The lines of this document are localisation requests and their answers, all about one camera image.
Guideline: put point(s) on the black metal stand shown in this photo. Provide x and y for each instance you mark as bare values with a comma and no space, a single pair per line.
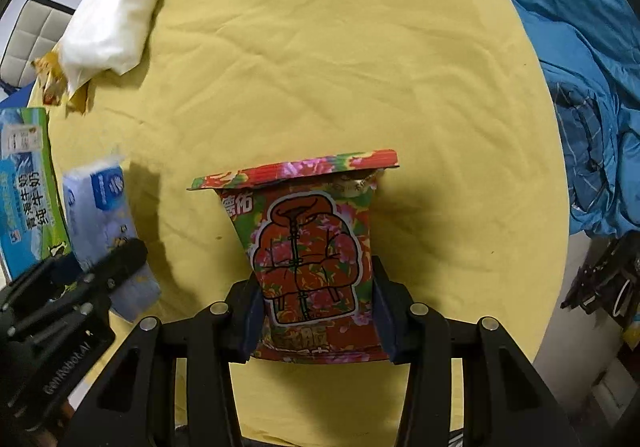
602,282

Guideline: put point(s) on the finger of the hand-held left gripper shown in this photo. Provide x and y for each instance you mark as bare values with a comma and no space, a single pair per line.
117,264
45,277

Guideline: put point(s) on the red floral snack packet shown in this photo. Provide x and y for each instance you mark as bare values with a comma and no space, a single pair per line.
310,257

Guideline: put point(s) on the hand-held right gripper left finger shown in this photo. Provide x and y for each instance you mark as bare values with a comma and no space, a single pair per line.
243,322

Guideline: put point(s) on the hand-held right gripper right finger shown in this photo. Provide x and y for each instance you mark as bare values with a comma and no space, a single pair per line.
386,322

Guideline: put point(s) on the blue green milk carton box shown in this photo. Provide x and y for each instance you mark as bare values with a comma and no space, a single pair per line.
27,187

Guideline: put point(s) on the blue quilt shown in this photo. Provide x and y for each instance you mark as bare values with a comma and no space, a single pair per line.
585,102

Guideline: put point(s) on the yellow bed sheet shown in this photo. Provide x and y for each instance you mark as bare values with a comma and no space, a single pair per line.
325,77

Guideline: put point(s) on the white pillow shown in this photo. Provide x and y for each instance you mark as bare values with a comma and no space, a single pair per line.
112,22

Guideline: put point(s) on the blue tissue pack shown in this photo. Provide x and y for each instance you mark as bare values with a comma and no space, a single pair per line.
102,217

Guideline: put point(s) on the yellow snack packet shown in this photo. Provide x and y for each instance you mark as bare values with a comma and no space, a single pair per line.
52,79

